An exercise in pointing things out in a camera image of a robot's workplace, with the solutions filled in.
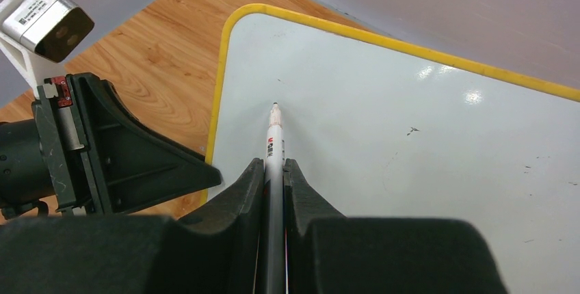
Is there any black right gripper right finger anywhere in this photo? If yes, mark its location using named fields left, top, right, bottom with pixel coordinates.
left=283, top=159, right=507, bottom=293

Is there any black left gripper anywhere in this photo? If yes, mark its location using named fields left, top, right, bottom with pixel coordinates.
left=32, top=73, right=222, bottom=215

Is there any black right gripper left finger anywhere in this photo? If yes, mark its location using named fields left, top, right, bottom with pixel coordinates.
left=1, top=159, right=264, bottom=293

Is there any brown whiteboard marker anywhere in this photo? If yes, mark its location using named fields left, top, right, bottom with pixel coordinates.
left=263, top=103, right=285, bottom=293

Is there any yellow framed whiteboard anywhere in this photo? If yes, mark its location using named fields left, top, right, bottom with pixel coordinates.
left=206, top=3, right=579, bottom=293

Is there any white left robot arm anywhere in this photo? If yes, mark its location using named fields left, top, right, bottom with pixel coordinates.
left=1, top=73, right=222, bottom=219

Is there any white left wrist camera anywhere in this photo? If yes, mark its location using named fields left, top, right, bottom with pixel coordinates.
left=1, top=0, right=94, bottom=98

